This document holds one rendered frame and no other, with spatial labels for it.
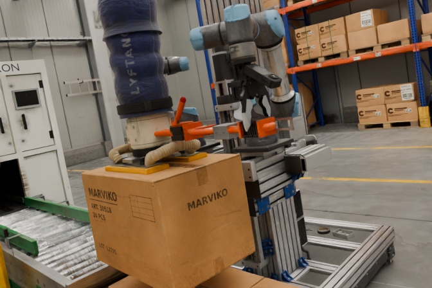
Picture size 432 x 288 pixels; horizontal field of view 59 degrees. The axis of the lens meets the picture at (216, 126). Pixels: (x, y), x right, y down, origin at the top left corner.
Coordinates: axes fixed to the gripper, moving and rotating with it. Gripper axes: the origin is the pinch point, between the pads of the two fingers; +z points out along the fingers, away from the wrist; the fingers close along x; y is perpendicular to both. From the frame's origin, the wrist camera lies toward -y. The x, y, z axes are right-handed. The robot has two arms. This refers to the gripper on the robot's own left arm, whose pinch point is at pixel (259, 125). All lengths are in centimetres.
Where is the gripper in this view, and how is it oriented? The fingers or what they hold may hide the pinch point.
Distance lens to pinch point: 114.0
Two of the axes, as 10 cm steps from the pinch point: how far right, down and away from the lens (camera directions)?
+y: -6.6, 0.4, 7.5
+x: -7.3, 1.9, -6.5
